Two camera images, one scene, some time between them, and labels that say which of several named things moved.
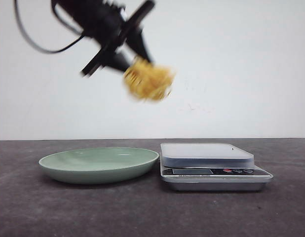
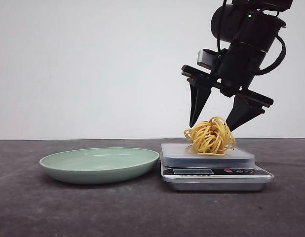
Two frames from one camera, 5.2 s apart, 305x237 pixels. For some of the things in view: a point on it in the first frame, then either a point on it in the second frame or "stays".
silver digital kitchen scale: [210, 167] stays
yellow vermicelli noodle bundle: [143, 80] to [210, 138]
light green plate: [97, 165] stays
